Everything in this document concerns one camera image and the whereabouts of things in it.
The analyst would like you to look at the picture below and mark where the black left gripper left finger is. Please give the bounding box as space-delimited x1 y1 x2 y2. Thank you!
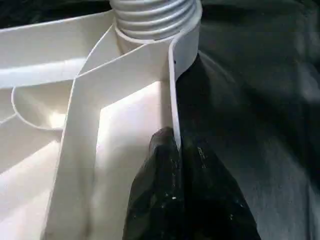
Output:
122 126 185 240

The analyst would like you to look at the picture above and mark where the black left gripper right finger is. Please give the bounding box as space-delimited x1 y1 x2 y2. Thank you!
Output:
180 135 262 240

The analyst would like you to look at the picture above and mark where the white plastic table top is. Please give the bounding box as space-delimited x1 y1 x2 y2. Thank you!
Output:
0 0 203 240

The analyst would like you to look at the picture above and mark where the white plastic table leg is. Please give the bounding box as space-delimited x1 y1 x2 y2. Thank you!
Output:
109 0 197 42

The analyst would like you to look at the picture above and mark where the black work mat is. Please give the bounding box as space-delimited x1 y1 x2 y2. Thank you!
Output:
0 0 320 240

